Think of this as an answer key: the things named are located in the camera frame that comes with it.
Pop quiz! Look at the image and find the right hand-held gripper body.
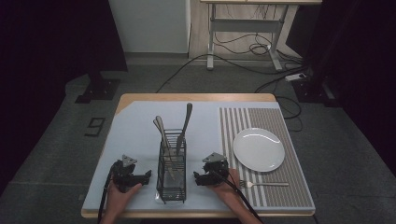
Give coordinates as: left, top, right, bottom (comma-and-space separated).
202, 151, 231, 188

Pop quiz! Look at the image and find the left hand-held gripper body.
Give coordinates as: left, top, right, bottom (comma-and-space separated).
110, 154, 146, 193

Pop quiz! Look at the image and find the person's left hand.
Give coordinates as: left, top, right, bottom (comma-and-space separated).
105, 181, 143, 217

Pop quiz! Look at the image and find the person's right hand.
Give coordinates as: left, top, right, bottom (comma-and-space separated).
214, 167, 242, 203

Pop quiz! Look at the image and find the light blue table mat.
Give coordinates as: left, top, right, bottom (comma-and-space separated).
81, 99, 281, 215

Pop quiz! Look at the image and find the silver cutlery piece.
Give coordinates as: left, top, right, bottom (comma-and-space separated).
154, 115, 179, 183
151, 118, 171, 157

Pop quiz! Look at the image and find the white round plate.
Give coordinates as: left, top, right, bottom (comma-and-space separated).
232, 127, 286, 174

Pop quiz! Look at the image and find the silver fork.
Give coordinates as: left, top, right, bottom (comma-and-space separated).
239, 179, 290, 189

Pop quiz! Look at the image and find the grey striped placemat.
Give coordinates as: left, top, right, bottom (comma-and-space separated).
219, 106, 316, 210

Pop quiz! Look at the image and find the black stand base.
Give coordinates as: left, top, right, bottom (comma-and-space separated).
74, 72, 121, 105

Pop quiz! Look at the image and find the white power strip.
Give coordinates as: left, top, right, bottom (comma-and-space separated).
284, 72, 308, 83

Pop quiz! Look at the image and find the dark stand foot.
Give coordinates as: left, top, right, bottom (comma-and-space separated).
291, 76, 342, 108

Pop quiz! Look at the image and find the dark curtain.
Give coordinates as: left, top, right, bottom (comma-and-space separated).
306, 0, 396, 178
0, 0, 129, 197

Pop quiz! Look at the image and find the white cabinet panel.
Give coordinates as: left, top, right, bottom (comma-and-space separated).
107, 0, 191, 54

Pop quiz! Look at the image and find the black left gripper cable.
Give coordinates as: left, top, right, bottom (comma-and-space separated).
97, 163, 116, 224

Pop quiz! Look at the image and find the black wire cutlery holder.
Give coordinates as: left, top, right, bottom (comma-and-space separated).
155, 128, 188, 205

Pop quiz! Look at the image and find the looped black floor cable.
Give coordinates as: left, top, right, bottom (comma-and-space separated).
254, 78, 304, 133

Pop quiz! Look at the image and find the long black floor cable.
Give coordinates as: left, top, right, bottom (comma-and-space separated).
155, 53, 307, 94

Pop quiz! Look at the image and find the black cable bundle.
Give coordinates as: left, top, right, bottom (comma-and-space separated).
214, 31, 302, 64

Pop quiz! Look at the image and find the white desk with metal frame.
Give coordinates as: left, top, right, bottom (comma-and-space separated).
200, 0, 323, 72

